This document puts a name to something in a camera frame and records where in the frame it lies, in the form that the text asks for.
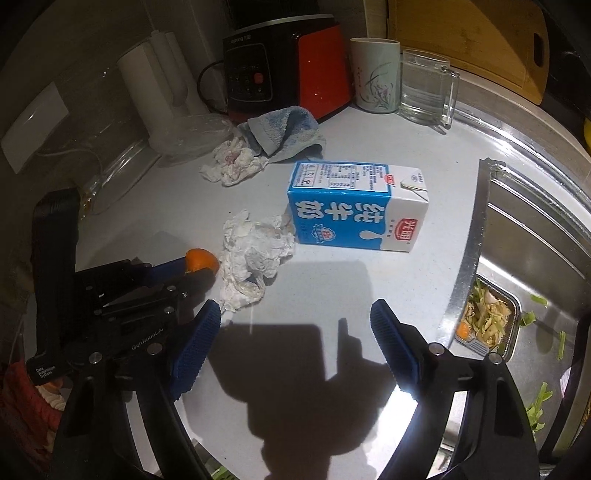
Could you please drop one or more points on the foil tray with scraps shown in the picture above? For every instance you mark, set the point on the foil tray with scraps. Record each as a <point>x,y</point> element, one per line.
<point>485,318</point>

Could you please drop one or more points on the white electric kettle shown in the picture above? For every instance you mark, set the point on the white electric kettle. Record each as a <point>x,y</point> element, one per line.
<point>157,92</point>

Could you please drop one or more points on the steel sink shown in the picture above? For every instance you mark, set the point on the steel sink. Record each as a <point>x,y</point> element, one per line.
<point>521,221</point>

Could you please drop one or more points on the black blender base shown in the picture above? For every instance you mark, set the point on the black blender base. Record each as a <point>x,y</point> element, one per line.
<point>318,69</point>

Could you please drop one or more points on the green plastic basket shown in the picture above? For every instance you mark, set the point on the green plastic basket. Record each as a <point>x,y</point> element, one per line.
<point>219,474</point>

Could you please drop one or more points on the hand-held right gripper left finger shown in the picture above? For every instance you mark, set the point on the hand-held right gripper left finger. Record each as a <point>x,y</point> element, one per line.
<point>196,350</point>

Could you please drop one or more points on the green vegetable scrap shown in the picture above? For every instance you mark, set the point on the green vegetable scrap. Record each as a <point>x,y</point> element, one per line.
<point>561,344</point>
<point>539,301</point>
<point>540,406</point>
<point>527,318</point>

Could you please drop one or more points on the red cloth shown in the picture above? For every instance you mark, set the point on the red cloth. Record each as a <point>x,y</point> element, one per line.
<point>18,397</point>

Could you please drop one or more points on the wooden cutting board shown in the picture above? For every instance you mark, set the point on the wooden cutting board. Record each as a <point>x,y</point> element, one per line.
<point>466,41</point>

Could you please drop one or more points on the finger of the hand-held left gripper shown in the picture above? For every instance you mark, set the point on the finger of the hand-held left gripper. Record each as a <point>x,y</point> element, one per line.
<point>166,271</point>
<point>194,284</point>

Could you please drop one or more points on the clear glass jar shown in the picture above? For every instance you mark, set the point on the clear glass jar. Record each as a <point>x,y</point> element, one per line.
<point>124,161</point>

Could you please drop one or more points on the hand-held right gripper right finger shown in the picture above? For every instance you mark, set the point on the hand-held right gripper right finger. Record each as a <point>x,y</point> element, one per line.
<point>397,346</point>

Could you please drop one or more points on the stained crumpled tissue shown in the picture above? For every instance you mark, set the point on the stained crumpled tissue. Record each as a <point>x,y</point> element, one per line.
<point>231,161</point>

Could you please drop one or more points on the clear plastic bag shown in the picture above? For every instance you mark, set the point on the clear plastic bag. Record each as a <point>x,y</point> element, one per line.
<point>194,134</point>

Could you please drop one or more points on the grey blue towel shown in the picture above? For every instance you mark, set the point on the grey blue towel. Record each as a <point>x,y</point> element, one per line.
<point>286,131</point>

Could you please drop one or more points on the white crumpled tissue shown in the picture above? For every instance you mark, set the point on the white crumpled tissue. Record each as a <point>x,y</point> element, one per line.
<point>251,258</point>

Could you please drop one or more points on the clear glass mug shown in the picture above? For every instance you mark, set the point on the clear glass mug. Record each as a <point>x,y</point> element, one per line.
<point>427,87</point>

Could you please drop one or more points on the yellow object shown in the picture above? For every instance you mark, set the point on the yellow object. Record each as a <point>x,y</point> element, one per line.
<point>587,134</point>

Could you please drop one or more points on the blue white milk carton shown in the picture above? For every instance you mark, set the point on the blue white milk carton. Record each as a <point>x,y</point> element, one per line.
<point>355,207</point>

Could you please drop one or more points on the white wall socket cover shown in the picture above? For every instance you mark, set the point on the white wall socket cover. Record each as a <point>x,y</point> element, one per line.
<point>32,124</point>

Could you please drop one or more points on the white floral cup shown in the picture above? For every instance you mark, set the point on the white floral cup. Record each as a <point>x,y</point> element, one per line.
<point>374,74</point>

